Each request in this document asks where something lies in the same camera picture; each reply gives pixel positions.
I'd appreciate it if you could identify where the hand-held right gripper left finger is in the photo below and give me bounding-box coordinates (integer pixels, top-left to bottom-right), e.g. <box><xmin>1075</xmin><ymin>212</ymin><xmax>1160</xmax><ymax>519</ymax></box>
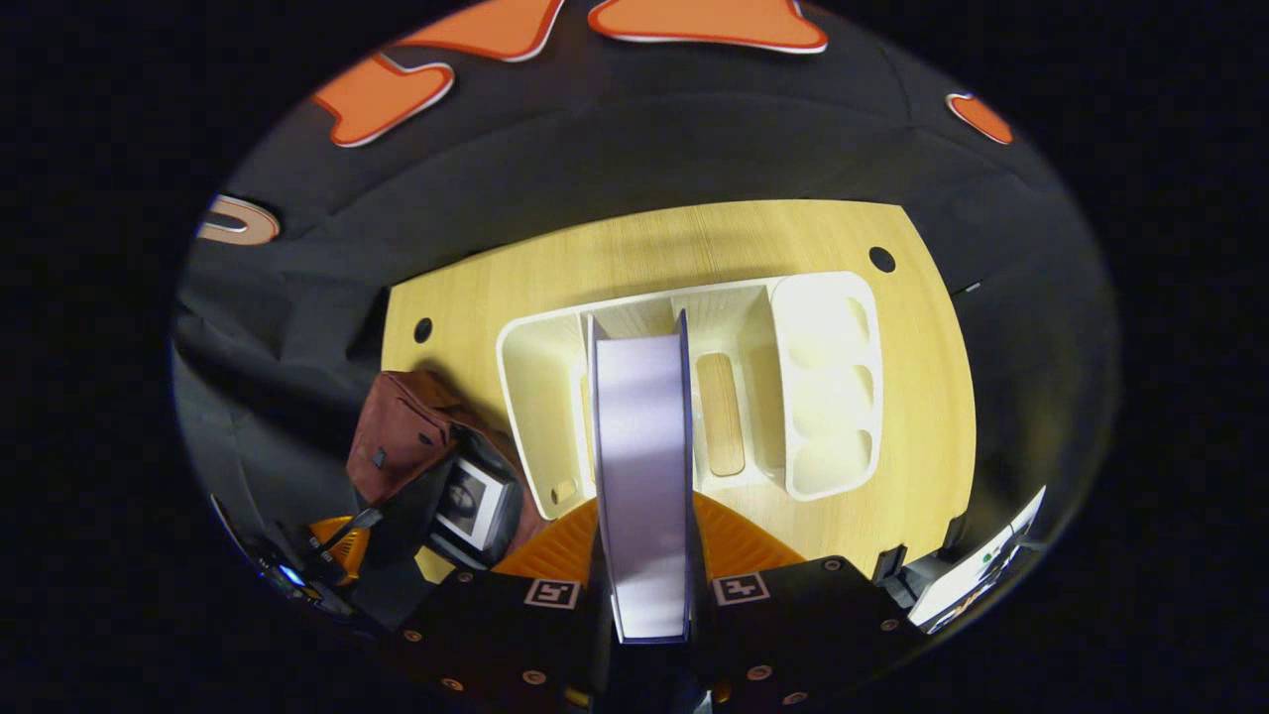
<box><xmin>395</xmin><ymin>495</ymin><xmax>609</xmax><ymax>714</ymax></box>

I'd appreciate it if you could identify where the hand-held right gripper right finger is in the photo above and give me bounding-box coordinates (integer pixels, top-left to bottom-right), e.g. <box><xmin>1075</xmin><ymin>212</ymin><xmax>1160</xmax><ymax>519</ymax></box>
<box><xmin>693</xmin><ymin>493</ymin><xmax>929</xmax><ymax>710</ymax></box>

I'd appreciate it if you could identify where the maroon schoolbag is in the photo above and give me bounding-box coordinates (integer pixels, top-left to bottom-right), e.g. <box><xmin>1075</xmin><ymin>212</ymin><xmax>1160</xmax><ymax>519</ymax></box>
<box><xmin>345</xmin><ymin>370</ymin><xmax>548</xmax><ymax>573</ymax></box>

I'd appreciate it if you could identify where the blue cover book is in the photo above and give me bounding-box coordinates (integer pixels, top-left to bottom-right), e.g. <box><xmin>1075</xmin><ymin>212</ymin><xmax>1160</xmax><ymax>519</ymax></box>
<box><xmin>586</xmin><ymin>308</ymin><xmax>696</xmax><ymax>647</ymax></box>

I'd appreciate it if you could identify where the white bookshelf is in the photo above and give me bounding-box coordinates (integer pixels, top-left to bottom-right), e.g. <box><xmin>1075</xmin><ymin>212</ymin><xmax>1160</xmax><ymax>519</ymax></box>
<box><xmin>496</xmin><ymin>270</ymin><xmax>885</xmax><ymax>523</ymax></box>

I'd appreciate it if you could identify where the white electronic device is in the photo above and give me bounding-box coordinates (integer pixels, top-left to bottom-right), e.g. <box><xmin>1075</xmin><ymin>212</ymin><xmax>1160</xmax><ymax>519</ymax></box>
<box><xmin>906</xmin><ymin>485</ymin><xmax>1048</xmax><ymax>637</ymax></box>

